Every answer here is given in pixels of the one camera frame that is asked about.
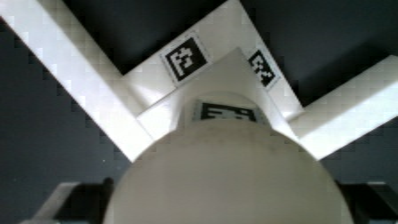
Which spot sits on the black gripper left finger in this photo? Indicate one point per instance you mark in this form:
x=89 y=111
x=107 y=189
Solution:
x=75 y=205

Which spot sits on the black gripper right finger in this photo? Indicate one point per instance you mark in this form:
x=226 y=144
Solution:
x=371 y=200

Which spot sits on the white lamp bulb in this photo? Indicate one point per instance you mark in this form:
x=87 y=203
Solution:
x=226 y=174

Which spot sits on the white lamp base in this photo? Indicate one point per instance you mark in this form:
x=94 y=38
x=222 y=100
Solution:
x=213 y=69

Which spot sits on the white U-shaped fence frame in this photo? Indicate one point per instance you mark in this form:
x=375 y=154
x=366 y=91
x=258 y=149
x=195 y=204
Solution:
x=345 y=114

